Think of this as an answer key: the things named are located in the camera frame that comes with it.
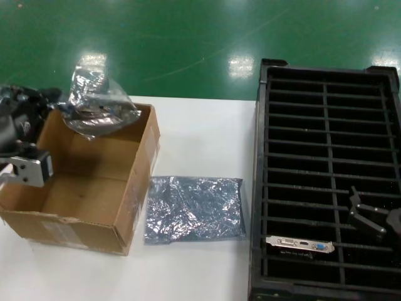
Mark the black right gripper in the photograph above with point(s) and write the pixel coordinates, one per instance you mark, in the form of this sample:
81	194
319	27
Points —
395	221

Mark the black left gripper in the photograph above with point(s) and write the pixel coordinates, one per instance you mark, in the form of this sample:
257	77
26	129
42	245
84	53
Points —
18	125

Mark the translucent grey antistatic bag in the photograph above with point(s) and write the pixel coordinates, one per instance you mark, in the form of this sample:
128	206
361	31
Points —
91	91

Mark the graphics card with blue port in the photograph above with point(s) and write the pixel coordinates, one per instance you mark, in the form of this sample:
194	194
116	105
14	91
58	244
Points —
282	242

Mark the brown cardboard box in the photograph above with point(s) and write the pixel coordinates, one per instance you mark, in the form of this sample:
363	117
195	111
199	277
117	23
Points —
94	175

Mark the black slotted plastic container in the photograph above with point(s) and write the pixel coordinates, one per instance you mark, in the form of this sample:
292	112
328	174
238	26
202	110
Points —
258	156

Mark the flat crinkled antistatic bag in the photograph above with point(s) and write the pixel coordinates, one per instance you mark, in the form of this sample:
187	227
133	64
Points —
194	210

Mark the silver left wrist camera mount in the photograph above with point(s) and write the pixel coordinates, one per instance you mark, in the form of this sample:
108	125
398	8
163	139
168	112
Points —
28	171

